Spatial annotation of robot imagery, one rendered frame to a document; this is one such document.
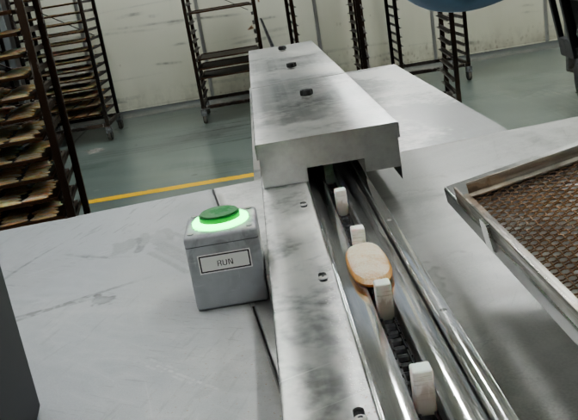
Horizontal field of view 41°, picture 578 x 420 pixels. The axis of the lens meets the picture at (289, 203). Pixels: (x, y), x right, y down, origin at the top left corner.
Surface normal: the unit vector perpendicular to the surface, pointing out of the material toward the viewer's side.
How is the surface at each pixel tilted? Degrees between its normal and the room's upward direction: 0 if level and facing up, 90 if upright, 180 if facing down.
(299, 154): 90
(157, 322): 0
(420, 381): 90
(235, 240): 90
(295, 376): 0
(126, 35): 90
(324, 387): 0
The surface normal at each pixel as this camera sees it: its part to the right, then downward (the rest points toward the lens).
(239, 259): 0.06, 0.28
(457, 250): -0.15, -0.95
